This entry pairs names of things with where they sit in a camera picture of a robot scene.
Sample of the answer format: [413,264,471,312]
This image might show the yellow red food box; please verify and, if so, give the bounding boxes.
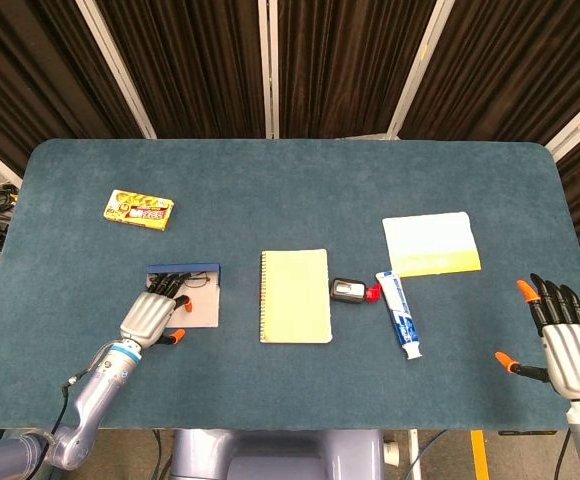
[102,188,175,232]

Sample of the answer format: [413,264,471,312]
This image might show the blue velvet table cover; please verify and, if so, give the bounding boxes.
[0,138,580,432]

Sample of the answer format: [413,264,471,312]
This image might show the yellow floor tape strip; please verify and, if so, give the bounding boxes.
[470,429,491,480]

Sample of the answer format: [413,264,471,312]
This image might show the white table leg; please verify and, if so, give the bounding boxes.
[407,428,421,480]

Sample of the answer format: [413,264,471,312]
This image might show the blue-edged card with glasses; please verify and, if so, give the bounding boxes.
[145,263,223,330]

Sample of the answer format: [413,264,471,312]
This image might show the yellow spiral notebook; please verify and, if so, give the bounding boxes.
[258,248,333,345]

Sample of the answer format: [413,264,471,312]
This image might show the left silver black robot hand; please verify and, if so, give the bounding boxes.
[118,272,193,350]

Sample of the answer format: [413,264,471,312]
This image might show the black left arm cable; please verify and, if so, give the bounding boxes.
[22,374,79,480]

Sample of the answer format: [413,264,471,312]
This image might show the wire-frame eyeglasses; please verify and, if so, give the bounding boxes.
[182,271,220,290]

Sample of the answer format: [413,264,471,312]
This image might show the dark brown pleated curtain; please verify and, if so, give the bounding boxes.
[94,0,267,140]
[0,0,144,176]
[277,0,439,139]
[399,0,580,146]

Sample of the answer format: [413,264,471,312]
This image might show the white yellow flat pouch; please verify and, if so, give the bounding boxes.
[381,211,483,279]

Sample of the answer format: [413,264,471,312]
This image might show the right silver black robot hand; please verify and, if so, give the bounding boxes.
[493,272,580,401]

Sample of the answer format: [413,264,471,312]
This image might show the blue white toothpaste tube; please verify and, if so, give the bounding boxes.
[374,270,424,361]

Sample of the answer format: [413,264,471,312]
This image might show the lavender robot torso base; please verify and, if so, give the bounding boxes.
[169,428,386,480]

